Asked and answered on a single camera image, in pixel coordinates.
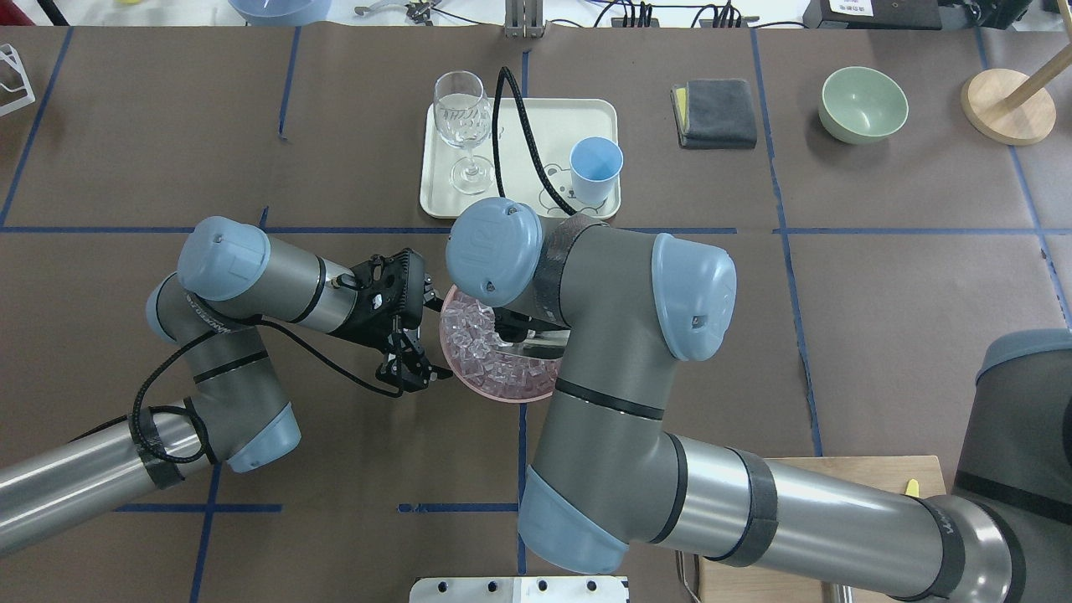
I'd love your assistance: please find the metal ice scoop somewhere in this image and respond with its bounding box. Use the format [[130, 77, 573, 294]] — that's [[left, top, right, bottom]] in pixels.
[[492, 329, 570, 361]]

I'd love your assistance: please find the clear wine glass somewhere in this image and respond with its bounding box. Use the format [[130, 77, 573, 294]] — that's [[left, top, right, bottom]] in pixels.
[[432, 71, 492, 195]]

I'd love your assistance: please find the wooden cutting board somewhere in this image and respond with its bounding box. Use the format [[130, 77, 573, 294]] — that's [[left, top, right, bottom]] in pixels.
[[680, 456, 948, 602]]

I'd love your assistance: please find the green bowl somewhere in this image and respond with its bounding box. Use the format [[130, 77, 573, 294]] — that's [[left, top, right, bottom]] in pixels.
[[818, 67, 909, 145]]

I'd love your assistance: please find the light blue cup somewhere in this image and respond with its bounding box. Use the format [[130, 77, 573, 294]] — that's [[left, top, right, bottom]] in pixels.
[[569, 137, 624, 206]]

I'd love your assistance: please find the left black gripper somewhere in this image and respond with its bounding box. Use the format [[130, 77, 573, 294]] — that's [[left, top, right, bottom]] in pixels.
[[332, 248, 453, 397]]

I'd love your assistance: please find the pink bowl of ice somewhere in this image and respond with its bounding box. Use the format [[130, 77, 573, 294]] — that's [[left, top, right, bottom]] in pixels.
[[440, 286, 560, 402]]

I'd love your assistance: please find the aluminium frame post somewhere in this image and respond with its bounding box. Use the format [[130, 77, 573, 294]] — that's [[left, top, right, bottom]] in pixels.
[[504, 0, 546, 39]]

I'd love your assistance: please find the white wire cup rack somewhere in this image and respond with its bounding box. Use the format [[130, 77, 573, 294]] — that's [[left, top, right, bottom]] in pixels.
[[1, 44, 38, 116]]

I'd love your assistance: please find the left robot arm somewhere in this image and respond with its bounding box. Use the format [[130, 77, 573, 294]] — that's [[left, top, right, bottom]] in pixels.
[[3, 216, 451, 556]]

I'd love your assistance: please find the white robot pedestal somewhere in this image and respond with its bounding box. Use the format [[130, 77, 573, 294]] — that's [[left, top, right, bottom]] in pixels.
[[410, 575, 631, 602]]

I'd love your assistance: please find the grey folded cloth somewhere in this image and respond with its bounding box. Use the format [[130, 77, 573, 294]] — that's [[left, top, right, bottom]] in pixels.
[[673, 79, 758, 149]]

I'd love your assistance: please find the cream serving tray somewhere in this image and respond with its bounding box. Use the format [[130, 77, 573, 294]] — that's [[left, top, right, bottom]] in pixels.
[[419, 98, 621, 220]]

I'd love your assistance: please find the wooden stand with round base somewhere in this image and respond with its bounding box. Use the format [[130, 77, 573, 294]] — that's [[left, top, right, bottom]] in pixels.
[[961, 44, 1071, 147]]

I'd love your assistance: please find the blue bowl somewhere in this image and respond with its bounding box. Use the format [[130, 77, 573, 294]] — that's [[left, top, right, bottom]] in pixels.
[[227, 0, 332, 27]]

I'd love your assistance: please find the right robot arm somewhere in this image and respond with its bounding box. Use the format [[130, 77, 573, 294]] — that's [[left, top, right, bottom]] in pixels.
[[446, 198, 1069, 602]]

